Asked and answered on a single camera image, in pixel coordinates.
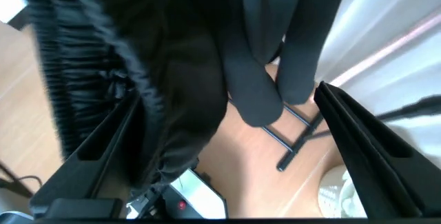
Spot white laundry basket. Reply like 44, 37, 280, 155
317, 163, 368, 218

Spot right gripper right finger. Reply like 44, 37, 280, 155
314, 81, 441, 218

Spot black clothes rack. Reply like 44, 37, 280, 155
229, 94, 441, 172

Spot black shorts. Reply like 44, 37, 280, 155
17, 0, 351, 190

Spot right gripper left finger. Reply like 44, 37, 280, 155
29, 94, 143, 218

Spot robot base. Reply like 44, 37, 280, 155
125, 167, 228, 220

